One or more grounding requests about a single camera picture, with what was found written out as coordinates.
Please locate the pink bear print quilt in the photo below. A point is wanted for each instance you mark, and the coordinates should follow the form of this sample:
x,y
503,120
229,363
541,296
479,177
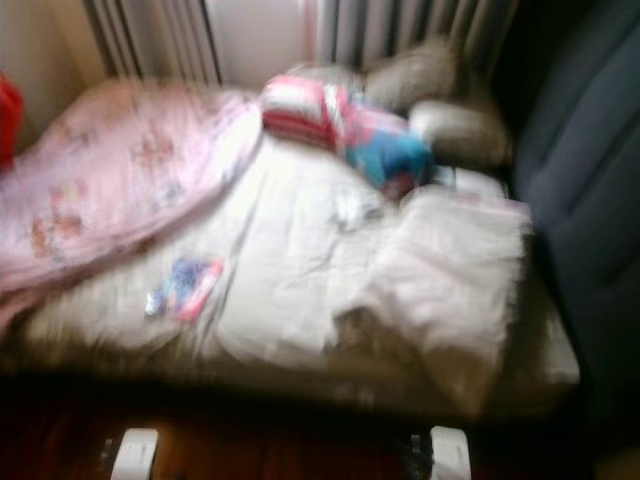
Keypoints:
x,y
110,180

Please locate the grey striped curtain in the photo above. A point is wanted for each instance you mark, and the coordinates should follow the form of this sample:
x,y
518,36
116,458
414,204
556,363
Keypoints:
x,y
410,25
150,40

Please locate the anime cover book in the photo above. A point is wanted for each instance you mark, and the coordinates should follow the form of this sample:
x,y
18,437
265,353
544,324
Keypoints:
x,y
185,288

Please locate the striped blue star bolster pillow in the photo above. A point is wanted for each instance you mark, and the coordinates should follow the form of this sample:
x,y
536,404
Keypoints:
x,y
390,158

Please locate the beige floral duvet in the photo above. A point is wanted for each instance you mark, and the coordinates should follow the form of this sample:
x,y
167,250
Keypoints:
x,y
450,270

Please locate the white patterned pillow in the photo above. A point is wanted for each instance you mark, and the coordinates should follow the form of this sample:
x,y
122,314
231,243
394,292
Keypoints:
x,y
475,182

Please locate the beige floral bedsheet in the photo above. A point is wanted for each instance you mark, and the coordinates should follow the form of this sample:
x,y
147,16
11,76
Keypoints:
x,y
290,250

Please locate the white sock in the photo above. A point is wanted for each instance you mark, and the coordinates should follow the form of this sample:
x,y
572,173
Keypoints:
x,y
355,208

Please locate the red sofa cushion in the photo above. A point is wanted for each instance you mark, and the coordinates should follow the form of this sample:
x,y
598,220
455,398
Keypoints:
x,y
10,120

